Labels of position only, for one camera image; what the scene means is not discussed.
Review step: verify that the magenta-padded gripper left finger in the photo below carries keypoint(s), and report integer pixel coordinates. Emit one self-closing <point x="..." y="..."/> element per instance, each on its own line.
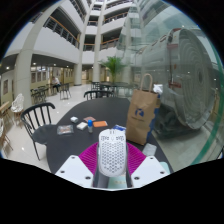
<point x="75" y="170"/>

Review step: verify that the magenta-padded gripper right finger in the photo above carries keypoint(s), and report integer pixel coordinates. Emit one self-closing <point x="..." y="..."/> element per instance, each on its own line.
<point x="150" y="170"/>

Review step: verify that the white perforated computer mouse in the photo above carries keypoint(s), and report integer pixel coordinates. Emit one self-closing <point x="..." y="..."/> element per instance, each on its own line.
<point x="112" y="153"/>

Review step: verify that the dark grey phone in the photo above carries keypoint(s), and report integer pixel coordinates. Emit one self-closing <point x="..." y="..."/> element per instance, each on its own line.
<point x="149" y="149"/>

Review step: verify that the clear plastic snack bag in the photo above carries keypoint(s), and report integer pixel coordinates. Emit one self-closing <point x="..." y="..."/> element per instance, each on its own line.
<point x="65" y="129"/>

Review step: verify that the small blue-capped bottle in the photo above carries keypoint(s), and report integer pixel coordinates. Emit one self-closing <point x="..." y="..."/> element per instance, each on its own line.
<point x="90" y="127"/>

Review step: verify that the black spindle-back chair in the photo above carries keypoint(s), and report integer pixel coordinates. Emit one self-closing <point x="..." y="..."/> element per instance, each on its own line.
<point x="41" y="135"/>
<point x="98" y="92"/>

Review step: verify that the small white cube box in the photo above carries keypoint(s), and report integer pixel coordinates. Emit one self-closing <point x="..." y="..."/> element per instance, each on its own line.
<point x="74" y="119"/>

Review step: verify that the flat orange cloth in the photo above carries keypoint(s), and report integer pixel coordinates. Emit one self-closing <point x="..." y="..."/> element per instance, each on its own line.
<point x="100" y="124"/>

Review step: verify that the flat brown packet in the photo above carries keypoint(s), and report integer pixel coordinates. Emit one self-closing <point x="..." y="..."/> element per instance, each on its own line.
<point x="89" y="119"/>

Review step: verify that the brown paper carrier bag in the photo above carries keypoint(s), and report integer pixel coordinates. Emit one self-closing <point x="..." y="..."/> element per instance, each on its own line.
<point x="141" y="116"/>

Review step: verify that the light wooden chair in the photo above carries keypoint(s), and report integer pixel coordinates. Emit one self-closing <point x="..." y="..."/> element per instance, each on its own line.
<point x="3" y="138"/>
<point x="5" y="110"/>

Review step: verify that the group of dark chairs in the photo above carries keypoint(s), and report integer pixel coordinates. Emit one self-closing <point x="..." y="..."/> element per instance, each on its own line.
<point x="65" y="90"/>

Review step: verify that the white lattice chair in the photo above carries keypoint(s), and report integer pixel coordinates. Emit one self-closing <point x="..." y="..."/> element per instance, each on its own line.
<point x="17" y="103"/>

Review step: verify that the person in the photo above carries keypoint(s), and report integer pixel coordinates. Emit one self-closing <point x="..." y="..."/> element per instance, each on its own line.
<point x="55" y="81"/>

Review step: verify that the large grey turbine exhibit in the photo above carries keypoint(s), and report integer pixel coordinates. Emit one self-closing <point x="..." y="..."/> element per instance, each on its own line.
<point x="186" y="80"/>

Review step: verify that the green potted palm plant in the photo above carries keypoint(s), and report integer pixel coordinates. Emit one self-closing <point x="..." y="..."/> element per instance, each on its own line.
<point x="114" y="65"/>

